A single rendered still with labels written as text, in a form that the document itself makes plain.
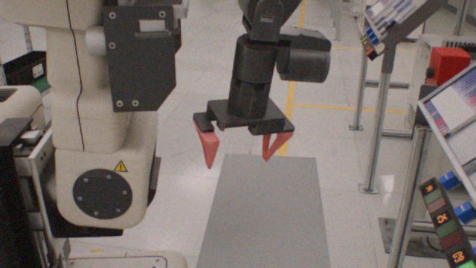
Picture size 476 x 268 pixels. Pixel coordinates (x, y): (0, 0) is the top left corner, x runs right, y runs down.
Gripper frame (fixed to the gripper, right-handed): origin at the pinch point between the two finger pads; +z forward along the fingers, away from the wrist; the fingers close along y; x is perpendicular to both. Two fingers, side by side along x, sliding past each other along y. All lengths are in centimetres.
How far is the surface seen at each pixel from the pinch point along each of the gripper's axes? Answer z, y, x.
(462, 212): 6.1, -37.3, 15.3
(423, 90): 8, -69, -29
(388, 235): 83, -96, -39
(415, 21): 9, -115, -84
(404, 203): 42, -69, -19
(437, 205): 11.4, -40.9, 8.3
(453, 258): 10.5, -32.4, 20.7
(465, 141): 4, -53, 0
